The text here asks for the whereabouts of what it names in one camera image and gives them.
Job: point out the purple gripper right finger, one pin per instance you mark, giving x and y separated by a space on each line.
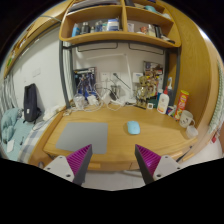
147 161

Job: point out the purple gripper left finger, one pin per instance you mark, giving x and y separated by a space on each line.
79 162

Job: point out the grey mouse pad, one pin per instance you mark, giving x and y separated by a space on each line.
77 135

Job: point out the light blue computer mouse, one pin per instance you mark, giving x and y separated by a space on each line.
133 127

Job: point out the wooden desk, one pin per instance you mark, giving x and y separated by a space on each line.
159 133

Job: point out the clear glass cup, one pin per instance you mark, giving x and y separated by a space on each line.
191 132

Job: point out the white mug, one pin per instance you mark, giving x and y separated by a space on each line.
186 119

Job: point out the clear plastic bag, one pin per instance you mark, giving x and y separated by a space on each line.
80 101

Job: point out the white lotion bottle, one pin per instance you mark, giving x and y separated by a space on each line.
163 103

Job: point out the white power adapter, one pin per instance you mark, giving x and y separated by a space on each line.
92 100

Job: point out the gold robot figurine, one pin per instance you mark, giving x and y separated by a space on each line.
144 92

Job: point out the red cap spray bottle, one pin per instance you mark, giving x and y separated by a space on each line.
170 91

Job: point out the red yellow chips can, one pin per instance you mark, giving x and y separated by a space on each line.
181 104

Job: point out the teal blanket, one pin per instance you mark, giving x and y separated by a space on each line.
8 122

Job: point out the blue model kit box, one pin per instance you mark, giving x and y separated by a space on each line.
85 81

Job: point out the colourful poster box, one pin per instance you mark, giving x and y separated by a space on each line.
154 73

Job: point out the wooden wall shelf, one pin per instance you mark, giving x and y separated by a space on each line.
144 21

